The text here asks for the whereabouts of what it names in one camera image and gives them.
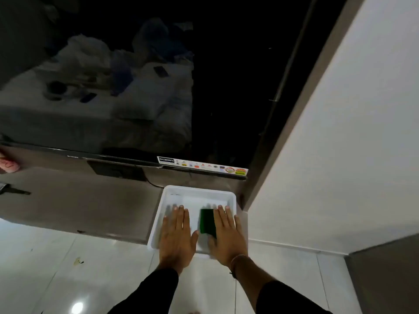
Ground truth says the thin thread bracelet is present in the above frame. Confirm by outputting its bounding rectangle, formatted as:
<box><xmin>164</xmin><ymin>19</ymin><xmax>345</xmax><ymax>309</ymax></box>
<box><xmin>229</xmin><ymin>254</ymin><xmax>251</xmax><ymax>280</ymax></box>

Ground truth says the person's right hand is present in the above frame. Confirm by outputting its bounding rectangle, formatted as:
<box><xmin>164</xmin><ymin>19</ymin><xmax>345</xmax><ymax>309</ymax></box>
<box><xmin>208</xmin><ymin>205</ymin><xmax>249</xmax><ymax>268</ymax></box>

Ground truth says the person's left forearm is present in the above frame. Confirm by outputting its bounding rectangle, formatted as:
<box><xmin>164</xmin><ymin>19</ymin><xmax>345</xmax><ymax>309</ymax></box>
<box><xmin>110</xmin><ymin>264</ymin><xmax>180</xmax><ymax>314</ymax></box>

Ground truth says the grey brown cabinet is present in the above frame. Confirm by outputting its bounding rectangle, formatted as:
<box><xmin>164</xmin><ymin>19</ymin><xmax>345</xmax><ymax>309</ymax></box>
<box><xmin>345</xmin><ymin>233</ymin><xmax>419</xmax><ymax>314</ymax></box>

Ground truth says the black flat gadget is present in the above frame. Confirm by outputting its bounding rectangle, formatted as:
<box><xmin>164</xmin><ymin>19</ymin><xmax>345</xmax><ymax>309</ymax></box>
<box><xmin>0</xmin><ymin>182</ymin><xmax>32</xmax><ymax>196</ymax></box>

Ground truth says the black flat screen television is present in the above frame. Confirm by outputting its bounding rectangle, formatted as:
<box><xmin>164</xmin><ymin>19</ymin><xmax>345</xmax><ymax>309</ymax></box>
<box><xmin>0</xmin><ymin>0</ymin><xmax>316</xmax><ymax>181</ymax></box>

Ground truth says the green scrub sponge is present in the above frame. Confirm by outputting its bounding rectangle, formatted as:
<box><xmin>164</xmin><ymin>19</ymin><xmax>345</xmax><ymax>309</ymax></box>
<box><xmin>199</xmin><ymin>208</ymin><xmax>217</xmax><ymax>239</ymax></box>

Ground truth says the pink object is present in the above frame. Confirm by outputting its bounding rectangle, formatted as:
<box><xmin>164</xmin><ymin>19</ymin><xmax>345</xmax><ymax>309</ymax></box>
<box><xmin>0</xmin><ymin>152</ymin><xmax>20</xmax><ymax>174</ymax></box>

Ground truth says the person's left hand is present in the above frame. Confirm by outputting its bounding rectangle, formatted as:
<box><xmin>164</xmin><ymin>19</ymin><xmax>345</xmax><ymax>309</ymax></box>
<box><xmin>158</xmin><ymin>205</ymin><xmax>200</xmax><ymax>275</ymax></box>

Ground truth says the person's right forearm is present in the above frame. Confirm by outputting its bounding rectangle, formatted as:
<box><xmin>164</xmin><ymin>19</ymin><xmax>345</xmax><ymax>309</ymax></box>
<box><xmin>230</xmin><ymin>256</ymin><xmax>334</xmax><ymax>314</ymax></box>

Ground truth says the white plastic tray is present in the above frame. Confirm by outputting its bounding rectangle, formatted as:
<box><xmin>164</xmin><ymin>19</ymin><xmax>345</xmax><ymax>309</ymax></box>
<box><xmin>147</xmin><ymin>185</ymin><xmax>237</xmax><ymax>259</ymax></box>

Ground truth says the white sticker strip with logos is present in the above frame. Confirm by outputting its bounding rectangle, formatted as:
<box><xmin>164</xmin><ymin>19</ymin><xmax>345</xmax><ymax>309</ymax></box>
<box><xmin>157</xmin><ymin>156</ymin><xmax>249</xmax><ymax>176</ymax></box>

